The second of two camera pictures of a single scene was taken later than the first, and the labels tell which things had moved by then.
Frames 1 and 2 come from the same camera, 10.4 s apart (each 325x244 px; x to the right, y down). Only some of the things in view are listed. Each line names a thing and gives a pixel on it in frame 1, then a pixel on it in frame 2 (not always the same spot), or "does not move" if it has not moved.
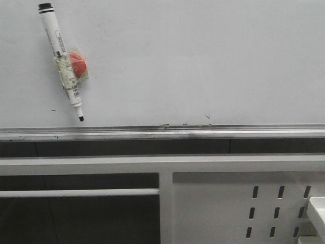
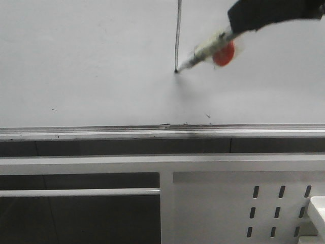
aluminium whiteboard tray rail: [162, 132] does not move
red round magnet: [79, 65] to [225, 56]
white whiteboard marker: [65, 64] to [207, 47]
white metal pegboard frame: [203, 199] does not move
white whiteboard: [165, 62] does not move
